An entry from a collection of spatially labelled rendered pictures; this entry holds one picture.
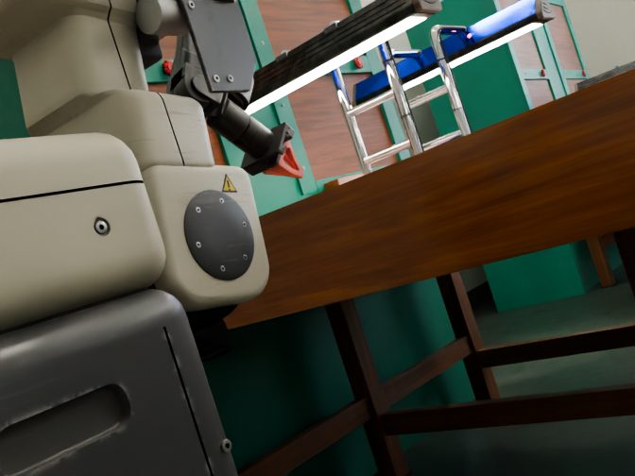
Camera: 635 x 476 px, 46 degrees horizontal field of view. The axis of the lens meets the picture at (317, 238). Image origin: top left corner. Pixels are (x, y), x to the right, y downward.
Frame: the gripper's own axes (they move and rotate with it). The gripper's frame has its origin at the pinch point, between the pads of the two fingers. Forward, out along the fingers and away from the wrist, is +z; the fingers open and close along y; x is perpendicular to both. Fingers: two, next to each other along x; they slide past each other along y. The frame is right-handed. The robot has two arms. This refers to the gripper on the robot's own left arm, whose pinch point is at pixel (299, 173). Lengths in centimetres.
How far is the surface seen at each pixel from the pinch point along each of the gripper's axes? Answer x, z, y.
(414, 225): 15.9, 5.4, -24.5
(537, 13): -69, 43, -20
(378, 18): -33.8, 1.0, -12.0
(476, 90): -219, 183, 103
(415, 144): -28.3, 30.3, 0.9
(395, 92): -37.7, 21.8, 1.3
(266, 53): -80, 19, 56
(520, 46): -247, 190, 81
